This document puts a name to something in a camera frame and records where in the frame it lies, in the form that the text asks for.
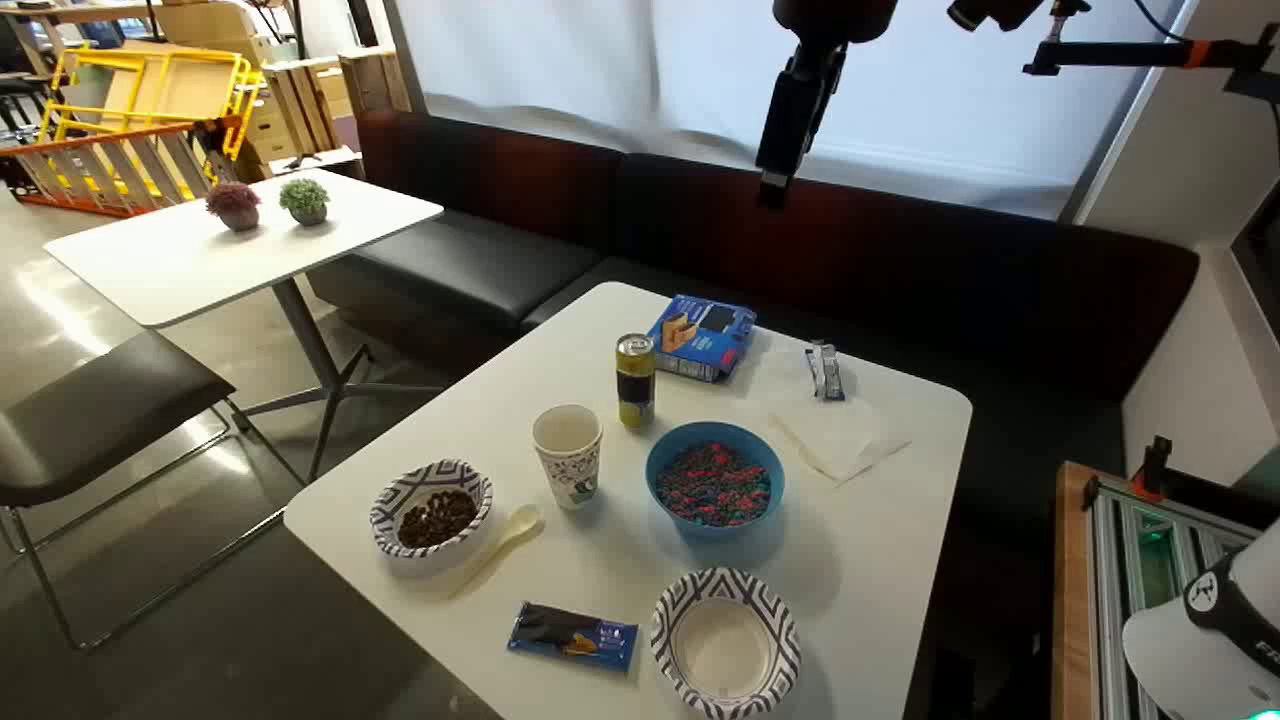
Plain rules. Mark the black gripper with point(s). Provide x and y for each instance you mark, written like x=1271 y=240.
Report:
x=807 y=106

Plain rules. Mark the blue chocolate bar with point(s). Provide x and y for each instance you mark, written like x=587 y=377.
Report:
x=573 y=639

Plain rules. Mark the blue zigzag paper plate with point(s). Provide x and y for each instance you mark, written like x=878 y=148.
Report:
x=724 y=649

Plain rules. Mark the blue cookie box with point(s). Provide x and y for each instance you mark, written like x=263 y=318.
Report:
x=701 y=337

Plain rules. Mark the white window blind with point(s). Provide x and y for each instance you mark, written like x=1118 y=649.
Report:
x=640 y=82

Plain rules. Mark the black yellow drink can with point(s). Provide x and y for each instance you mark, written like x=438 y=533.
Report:
x=638 y=381

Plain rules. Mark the square white napkin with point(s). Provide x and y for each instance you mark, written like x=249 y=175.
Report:
x=842 y=437

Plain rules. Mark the blue bowl colourful candy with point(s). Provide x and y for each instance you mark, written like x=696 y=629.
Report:
x=714 y=480

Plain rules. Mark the black upholstered bench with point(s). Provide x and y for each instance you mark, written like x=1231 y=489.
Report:
x=466 y=263

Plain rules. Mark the printed white paper cup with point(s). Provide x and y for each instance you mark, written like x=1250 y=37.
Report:
x=568 y=455

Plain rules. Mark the cream plastic spoon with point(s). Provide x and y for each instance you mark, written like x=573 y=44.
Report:
x=513 y=526

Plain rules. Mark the patterned paper bowl brown food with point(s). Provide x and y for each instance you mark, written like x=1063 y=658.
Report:
x=430 y=519

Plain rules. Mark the wooden drawer cabinet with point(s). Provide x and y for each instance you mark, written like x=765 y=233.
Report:
x=303 y=106

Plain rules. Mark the wooden framed metal cabinet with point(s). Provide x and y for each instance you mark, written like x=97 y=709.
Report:
x=1074 y=600

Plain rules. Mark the dark red ball plant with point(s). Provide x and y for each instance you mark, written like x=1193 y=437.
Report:
x=233 y=207

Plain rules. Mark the white side table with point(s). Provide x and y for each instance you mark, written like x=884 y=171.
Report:
x=201 y=253

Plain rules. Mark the white black cap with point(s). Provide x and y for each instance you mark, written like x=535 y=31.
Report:
x=1202 y=642

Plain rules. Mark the yellow metal rack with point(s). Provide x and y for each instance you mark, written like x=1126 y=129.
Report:
x=147 y=92

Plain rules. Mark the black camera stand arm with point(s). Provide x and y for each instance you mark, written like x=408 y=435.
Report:
x=1144 y=54

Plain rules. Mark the black bracket with red part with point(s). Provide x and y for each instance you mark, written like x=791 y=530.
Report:
x=1173 y=484

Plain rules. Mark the orange slatted frame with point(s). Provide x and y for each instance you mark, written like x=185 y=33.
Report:
x=106 y=165

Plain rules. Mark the black metal frame chair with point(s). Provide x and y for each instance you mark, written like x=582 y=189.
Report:
x=92 y=421

